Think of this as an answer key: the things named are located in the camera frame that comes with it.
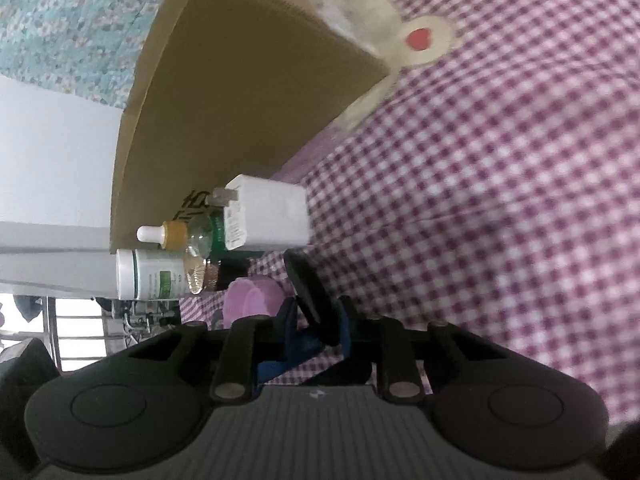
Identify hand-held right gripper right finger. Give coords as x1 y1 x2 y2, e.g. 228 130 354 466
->
339 296 521 404

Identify yellow dropper bottle white cap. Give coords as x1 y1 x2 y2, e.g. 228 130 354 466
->
136 212 227 257

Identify white charger adapter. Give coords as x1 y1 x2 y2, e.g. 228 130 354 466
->
207 174 314 251

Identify black round case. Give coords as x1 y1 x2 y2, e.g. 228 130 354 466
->
283 249 343 347

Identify white jar green label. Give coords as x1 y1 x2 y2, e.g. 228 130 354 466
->
115 248 189 301

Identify brown cardboard box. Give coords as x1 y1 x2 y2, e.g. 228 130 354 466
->
109 0 392 254

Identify gold lid jar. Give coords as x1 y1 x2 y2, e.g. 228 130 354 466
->
183 254 237 295

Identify floral teal blanket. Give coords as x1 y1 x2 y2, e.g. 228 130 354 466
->
0 0 187 111

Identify metal window railing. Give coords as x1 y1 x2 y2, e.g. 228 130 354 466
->
0 295 117 377

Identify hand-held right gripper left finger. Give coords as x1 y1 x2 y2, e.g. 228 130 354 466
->
107 297 323 403

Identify purple bowl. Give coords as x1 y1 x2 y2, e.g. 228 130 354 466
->
222 274 297 329

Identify purple checked bed sheet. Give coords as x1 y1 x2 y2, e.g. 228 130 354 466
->
177 0 640 428

